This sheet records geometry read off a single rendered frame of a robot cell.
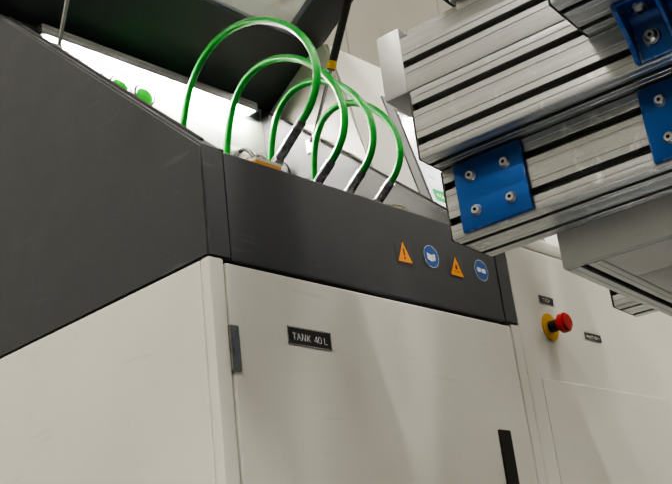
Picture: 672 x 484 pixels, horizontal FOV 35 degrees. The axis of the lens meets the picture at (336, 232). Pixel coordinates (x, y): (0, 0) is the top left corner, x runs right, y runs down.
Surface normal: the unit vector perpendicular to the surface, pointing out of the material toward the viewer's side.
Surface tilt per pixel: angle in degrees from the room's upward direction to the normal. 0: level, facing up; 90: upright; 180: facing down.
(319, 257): 90
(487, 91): 90
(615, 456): 90
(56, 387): 90
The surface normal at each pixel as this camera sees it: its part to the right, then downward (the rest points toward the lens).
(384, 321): 0.72, -0.33
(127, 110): -0.69, -0.19
